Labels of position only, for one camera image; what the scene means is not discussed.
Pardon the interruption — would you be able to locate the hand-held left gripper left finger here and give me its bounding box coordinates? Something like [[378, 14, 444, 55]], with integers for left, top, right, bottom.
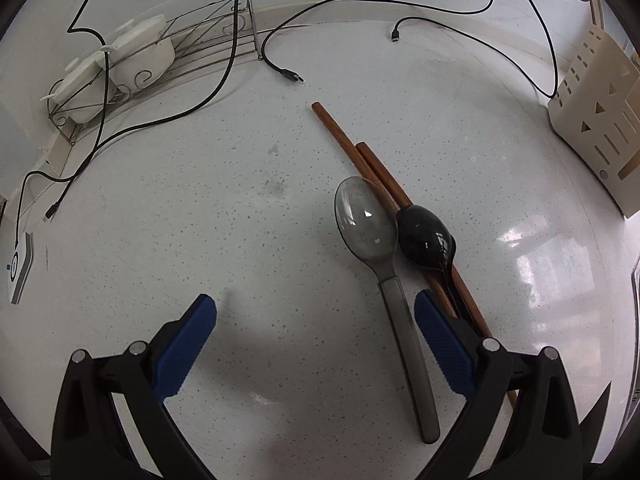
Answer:
[[51, 294, 218, 480]]

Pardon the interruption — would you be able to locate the cream plastic utensil holder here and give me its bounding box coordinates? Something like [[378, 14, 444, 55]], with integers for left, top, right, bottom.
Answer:
[[547, 25, 640, 218]]

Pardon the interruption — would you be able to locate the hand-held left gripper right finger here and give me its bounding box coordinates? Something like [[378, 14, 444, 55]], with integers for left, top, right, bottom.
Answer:
[[414, 289, 583, 480]]

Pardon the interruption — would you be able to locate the black plastic spoon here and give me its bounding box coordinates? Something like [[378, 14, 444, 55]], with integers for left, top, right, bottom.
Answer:
[[396, 205, 473, 333]]

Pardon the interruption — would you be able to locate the white device with blue ring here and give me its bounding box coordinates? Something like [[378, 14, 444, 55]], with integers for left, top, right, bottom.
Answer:
[[7, 232, 36, 306]]

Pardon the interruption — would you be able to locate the metal wire dish rack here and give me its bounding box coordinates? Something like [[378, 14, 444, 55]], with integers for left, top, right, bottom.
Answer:
[[45, 0, 266, 146]]

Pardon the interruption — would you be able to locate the white ceramic bowl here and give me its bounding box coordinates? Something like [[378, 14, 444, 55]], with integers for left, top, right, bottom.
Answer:
[[102, 16, 176, 86], [42, 52, 118, 123]]

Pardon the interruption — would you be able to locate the clear grey plastic spoon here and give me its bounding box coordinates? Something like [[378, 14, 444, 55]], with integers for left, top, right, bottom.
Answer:
[[334, 176, 441, 445]]

